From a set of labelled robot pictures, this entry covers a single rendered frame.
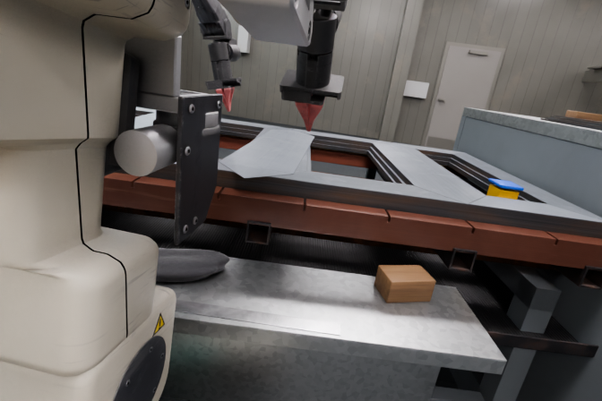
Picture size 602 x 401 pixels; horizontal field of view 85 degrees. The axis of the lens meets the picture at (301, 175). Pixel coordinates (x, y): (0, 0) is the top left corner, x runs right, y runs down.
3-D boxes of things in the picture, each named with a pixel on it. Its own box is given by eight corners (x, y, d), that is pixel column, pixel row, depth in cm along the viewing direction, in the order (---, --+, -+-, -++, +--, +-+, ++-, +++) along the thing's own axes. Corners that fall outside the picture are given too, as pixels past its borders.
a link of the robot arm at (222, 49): (203, 40, 98) (220, 38, 96) (214, 42, 104) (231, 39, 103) (208, 65, 100) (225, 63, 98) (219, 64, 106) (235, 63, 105)
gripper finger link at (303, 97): (288, 116, 65) (288, 72, 59) (323, 122, 65) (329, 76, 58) (279, 136, 60) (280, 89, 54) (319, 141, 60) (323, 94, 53)
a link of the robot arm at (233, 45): (198, 19, 97) (225, 17, 95) (217, 22, 108) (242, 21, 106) (202, 62, 101) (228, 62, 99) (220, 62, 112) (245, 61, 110)
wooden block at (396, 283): (386, 303, 65) (391, 281, 63) (373, 285, 70) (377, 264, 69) (430, 302, 67) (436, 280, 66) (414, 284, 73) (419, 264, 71)
